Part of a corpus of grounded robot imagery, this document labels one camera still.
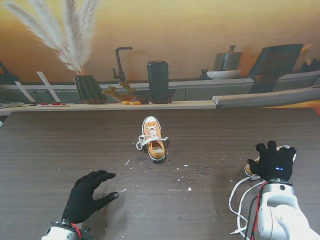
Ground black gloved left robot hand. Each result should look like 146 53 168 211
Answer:
62 169 120 225

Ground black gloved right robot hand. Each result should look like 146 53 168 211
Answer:
247 140 298 182

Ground orange canvas sneaker with laces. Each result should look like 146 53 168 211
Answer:
141 115 168 165

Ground grey wooden plank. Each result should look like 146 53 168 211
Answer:
211 86 320 109

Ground red flat strips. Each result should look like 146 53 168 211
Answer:
37 102 69 107

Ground white bowl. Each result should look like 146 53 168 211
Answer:
206 69 243 80

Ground grey metal pot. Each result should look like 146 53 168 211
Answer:
213 45 243 72

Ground dark green ribbed vase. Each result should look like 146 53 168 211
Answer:
73 74 108 105

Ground yellow cactus ornament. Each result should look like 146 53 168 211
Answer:
101 79 137 103

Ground long white slat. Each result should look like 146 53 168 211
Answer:
36 71 62 103

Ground dark low stand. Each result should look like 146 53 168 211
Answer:
134 88 176 105

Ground short white slat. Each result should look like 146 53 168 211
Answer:
14 81 36 103

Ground black cylindrical canister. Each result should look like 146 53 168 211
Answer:
146 60 170 105

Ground black kitchen faucet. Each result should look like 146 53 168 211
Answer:
111 46 134 81

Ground white pampas grass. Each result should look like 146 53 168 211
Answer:
2 0 101 76

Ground red left arm cable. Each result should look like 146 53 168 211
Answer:
71 223 83 239

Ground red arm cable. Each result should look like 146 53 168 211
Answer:
249 184 266 240
71 223 83 239

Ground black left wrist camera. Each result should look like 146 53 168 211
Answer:
83 226 94 240

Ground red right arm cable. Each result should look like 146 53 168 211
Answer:
249 184 266 240

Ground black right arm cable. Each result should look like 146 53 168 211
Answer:
246 194 258 240

